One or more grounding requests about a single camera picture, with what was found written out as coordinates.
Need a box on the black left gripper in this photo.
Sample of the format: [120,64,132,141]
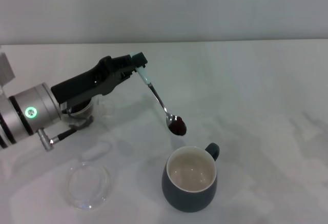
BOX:
[50,51,149,107]

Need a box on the blue-handled metal spoon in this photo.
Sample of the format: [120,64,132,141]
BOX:
[130,51,188,137]

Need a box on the scooped coffee beans clump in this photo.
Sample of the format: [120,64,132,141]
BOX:
[168,116,188,137]

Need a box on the dark mug with cream interior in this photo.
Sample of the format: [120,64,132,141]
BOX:
[161,142,221,213]

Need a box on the double-walled glass cup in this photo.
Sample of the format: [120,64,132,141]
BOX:
[61,97,117,131]

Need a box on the coffee beans heap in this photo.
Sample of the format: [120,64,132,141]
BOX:
[69,100,93,115]

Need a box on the clear glass dish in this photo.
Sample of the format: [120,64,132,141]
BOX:
[66,161,112,210]

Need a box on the black cable with metal plug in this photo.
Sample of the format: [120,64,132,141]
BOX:
[37,108,94,153]

